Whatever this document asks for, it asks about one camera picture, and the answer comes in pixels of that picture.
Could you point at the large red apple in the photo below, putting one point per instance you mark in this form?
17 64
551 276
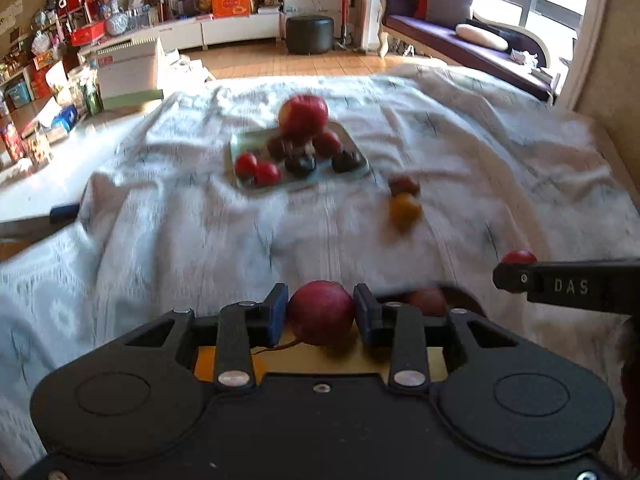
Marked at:
303 116

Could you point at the red cherry tomato far left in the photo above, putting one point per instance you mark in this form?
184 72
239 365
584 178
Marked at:
245 166

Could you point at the black round ottoman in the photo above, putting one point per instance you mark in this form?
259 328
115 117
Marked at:
309 34

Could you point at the pale green rectangular plate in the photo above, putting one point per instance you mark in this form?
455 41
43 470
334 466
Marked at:
255 142

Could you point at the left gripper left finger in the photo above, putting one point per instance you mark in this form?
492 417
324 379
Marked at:
241 328

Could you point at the white low tv cabinet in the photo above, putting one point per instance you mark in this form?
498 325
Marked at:
200 32

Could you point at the red tomato on plate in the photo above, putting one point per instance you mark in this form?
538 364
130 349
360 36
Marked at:
327 144

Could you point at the white oval pillow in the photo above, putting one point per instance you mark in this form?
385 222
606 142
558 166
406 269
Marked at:
481 37

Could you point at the red cherry tomato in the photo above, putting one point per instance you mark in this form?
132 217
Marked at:
245 166
266 174

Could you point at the yellow tomato beside kiwi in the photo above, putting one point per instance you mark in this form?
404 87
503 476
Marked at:
405 211

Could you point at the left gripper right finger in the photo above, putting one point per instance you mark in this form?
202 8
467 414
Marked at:
395 330

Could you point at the white cardboard box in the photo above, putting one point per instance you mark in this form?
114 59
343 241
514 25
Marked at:
131 73

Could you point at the white floral lace tablecloth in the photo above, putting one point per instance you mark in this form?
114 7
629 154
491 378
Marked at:
161 225

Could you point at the red radish with stem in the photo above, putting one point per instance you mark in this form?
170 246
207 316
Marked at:
520 256

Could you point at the dark water chestnut left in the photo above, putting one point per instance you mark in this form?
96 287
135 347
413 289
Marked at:
300 165

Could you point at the dark brown tomato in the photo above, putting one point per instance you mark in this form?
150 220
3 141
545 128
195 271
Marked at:
430 301
404 185

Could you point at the purple cushioned bench sofa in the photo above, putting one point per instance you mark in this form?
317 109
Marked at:
451 31

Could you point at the gold rectangular metal tray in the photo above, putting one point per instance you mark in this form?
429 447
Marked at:
350 357

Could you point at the pink red plum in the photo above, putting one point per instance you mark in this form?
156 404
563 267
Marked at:
320 313

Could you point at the grey square cushion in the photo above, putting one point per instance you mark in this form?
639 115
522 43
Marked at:
448 13

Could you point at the dark brown tomato right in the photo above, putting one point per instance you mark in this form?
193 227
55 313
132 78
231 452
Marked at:
430 301

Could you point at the dark water chestnut front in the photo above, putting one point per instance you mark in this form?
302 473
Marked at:
346 161

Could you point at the red gift box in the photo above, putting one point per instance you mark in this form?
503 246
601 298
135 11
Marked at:
88 34

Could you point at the dark water chestnut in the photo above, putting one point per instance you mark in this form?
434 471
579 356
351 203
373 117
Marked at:
346 161
279 148
300 165

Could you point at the dark brown tomato left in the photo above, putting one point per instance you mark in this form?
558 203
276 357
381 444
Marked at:
404 185

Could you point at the dark water chestnut back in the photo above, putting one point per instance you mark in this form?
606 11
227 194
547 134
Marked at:
279 148

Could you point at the blue white porcelain vase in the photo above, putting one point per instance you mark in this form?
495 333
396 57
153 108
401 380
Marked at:
116 21

